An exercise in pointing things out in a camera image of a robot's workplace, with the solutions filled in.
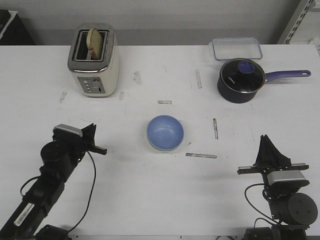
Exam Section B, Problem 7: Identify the blue bowl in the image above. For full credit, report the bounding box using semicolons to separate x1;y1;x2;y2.
146;115;184;149

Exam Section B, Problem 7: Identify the green bowl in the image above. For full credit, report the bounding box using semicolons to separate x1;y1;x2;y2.
148;141;183;152

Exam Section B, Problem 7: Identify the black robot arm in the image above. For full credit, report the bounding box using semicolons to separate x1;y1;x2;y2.
0;123;107;240
237;135;318;240

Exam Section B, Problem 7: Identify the slice of toast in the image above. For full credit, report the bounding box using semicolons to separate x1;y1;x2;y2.
86;28;103;60

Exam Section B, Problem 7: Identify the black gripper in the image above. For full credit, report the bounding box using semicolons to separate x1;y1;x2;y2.
237;134;309;175
52;123;107;160

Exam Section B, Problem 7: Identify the clear plastic food container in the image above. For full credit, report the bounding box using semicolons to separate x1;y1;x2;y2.
211;37;263;61

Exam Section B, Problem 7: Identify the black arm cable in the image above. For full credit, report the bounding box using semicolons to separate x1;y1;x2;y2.
244;183;278;225
67;150;97;234

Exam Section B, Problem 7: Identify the dark blue saucepan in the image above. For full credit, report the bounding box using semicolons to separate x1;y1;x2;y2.
217;58;312;104

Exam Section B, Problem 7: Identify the white slotted metal rack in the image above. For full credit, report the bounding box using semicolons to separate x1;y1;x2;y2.
277;0;320;45

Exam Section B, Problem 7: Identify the cream and chrome toaster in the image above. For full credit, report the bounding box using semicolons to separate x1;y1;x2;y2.
67;23;121;98

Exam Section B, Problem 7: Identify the glass pot lid blue knob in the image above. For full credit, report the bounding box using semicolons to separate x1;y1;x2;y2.
220;58;266;93

